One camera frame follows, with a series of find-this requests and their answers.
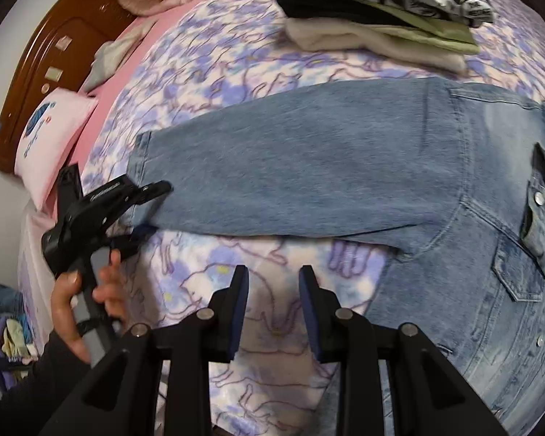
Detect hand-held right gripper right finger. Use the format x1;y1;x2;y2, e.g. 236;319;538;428
298;265;514;436

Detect pink bed sheet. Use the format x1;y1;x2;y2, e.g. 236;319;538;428
41;0;255;219

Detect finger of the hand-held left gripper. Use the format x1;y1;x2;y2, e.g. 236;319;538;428
105;225;159;257
90;180;173;219

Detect person's left hand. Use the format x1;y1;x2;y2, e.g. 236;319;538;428
50;250;129;365

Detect brown wooden headboard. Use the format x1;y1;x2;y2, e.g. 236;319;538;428
0;0;139;175

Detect floral blue white bedsheet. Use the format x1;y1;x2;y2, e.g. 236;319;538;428
20;0;545;436

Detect grey crumpled cloth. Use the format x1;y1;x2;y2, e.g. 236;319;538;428
79;18;157;94

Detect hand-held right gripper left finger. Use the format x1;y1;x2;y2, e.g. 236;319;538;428
39;265;250;436

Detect beige folded garment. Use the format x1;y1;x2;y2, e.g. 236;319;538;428
284;18;468;76

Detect pink printed pillow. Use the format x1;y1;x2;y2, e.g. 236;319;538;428
15;88;100;210

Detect blue denim jeans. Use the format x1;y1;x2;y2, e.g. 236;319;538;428
126;77;545;436

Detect green folded garment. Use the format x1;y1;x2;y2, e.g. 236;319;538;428
372;2;482;54

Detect blue cloth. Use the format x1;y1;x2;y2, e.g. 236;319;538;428
0;277;24;315

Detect colourful cloth pile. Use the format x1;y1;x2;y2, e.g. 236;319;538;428
0;318;41;375

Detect person's left forearm black sleeve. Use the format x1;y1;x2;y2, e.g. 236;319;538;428
0;327;94;436

